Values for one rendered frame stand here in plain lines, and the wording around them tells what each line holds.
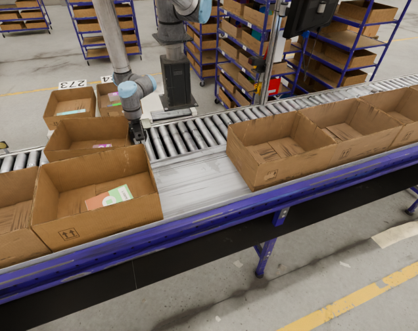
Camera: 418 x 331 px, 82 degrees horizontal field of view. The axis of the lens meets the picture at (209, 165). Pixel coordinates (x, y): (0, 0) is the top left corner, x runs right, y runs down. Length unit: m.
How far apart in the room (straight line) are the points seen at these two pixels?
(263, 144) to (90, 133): 1.03
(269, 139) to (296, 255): 0.98
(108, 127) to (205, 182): 0.76
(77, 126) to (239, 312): 1.49
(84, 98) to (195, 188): 1.37
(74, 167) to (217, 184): 0.60
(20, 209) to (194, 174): 0.71
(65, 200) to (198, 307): 1.05
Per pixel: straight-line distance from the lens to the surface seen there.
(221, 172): 1.14
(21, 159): 1.76
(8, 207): 1.28
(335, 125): 1.62
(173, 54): 1.79
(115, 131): 1.60
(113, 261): 1.01
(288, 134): 1.41
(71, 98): 2.20
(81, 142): 1.69
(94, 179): 1.17
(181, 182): 1.10
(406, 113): 1.95
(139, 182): 1.12
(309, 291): 1.91
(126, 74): 1.40
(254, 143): 1.30
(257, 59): 1.82
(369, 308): 2.03
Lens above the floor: 1.69
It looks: 43 degrees down
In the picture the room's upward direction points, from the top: 1 degrees clockwise
